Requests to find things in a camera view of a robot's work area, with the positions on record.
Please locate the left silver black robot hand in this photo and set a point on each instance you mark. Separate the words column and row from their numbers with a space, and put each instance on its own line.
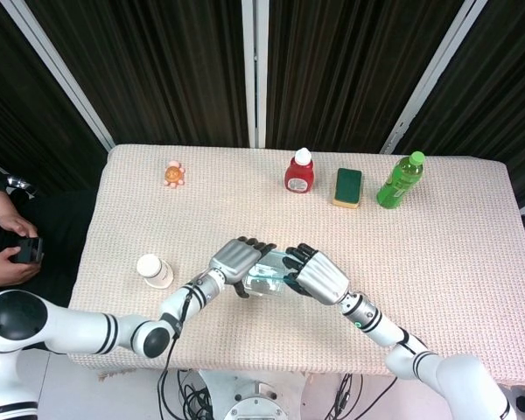
column 234, row 260

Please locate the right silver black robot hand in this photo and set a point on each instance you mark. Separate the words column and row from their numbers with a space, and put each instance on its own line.
column 324, row 277

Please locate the clear plastic container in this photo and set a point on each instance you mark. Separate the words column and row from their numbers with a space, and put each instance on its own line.
column 272, row 262

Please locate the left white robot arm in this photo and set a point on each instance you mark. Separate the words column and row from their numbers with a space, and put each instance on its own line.
column 83, row 326

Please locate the pink waffle tablecloth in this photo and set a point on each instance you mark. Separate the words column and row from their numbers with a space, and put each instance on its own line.
column 245, row 210

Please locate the white plastic jar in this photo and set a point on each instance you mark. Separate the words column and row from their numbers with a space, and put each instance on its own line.
column 154, row 271

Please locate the green yellow sponge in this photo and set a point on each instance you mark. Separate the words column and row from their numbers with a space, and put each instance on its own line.
column 348, row 186

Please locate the red sauce bottle white cap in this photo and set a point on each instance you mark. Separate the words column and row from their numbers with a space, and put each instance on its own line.
column 299, row 177

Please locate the orange turtle toy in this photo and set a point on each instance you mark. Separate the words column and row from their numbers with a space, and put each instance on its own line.
column 174, row 174

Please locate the green drink bottle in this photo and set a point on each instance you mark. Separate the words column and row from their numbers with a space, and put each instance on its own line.
column 398, row 184

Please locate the white robot torso base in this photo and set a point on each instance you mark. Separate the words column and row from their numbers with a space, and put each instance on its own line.
column 256, row 400

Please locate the black pleated curtain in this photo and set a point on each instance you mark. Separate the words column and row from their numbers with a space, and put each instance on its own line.
column 503, row 96
column 157, row 70
column 345, row 70
column 13, row 114

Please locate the black smartphone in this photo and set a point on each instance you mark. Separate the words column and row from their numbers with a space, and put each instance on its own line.
column 28, row 250

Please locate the bystander bare hand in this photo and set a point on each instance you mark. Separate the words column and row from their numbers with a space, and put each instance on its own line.
column 4, row 271
column 17, row 226

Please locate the shiny metal chair part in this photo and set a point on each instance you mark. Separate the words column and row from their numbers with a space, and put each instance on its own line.
column 19, row 183

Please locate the aluminium frame post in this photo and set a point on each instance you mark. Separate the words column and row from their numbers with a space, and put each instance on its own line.
column 57, row 70
column 433, row 74
column 255, row 70

